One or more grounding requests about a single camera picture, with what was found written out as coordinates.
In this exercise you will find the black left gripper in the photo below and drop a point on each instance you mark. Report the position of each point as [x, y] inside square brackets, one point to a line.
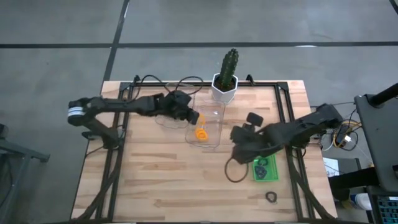
[177, 105]

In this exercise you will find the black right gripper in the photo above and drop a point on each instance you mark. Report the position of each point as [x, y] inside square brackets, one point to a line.
[252, 138]

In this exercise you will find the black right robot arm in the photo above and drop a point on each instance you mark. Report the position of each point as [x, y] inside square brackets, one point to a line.
[311, 124]

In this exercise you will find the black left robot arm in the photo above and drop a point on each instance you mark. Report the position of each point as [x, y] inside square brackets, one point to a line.
[124, 105]

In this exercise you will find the clear plastic storage bin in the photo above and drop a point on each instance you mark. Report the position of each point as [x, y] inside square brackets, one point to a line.
[171, 124]
[214, 130]

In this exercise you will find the green plastic basket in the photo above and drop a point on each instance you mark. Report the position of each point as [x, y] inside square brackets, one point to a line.
[273, 174]

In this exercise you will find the white hexagonal plant pot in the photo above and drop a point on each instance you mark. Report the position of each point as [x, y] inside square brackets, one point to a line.
[224, 95]

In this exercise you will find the green cactus plant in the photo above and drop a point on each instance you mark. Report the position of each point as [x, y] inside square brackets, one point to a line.
[229, 67]

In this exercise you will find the white paper sheet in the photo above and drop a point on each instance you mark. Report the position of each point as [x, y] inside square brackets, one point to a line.
[331, 166]

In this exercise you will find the black pole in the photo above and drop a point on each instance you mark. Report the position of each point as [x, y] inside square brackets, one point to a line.
[385, 95]

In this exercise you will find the black keyboard with blue keys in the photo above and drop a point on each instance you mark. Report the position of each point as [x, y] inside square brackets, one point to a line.
[387, 211]

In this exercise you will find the grey metal stand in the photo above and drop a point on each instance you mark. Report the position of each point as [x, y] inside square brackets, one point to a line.
[21, 152]

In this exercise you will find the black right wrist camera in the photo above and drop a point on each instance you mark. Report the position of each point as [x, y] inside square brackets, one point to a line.
[255, 119]

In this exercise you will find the black aluminium rig frame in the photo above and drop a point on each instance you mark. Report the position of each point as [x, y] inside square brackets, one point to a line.
[264, 84]

